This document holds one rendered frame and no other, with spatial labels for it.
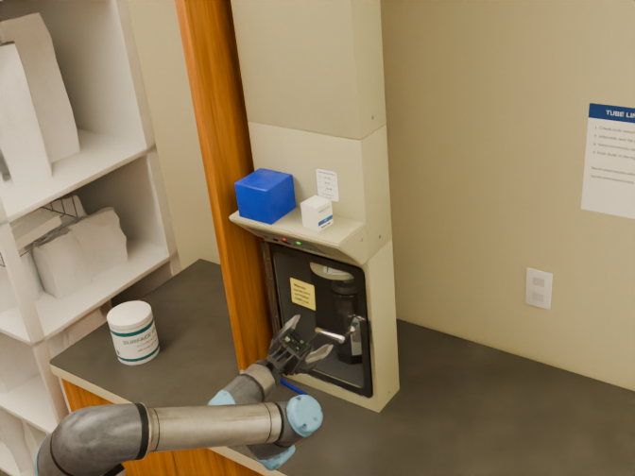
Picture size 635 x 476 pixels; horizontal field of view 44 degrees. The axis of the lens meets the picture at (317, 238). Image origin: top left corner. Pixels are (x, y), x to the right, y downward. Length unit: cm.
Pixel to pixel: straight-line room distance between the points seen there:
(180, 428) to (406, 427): 81
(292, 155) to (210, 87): 25
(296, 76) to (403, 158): 56
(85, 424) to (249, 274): 84
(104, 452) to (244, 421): 26
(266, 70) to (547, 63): 66
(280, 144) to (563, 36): 69
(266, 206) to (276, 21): 41
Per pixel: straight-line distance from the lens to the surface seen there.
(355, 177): 174
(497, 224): 215
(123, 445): 137
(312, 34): 169
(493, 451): 201
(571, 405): 216
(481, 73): 201
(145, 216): 306
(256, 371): 167
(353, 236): 175
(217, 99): 187
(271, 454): 163
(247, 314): 212
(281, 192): 182
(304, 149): 180
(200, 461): 227
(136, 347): 238
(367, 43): 168
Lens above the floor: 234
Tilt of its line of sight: 29 degrees down
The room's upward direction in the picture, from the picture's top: 6 degrees counter-clockwise
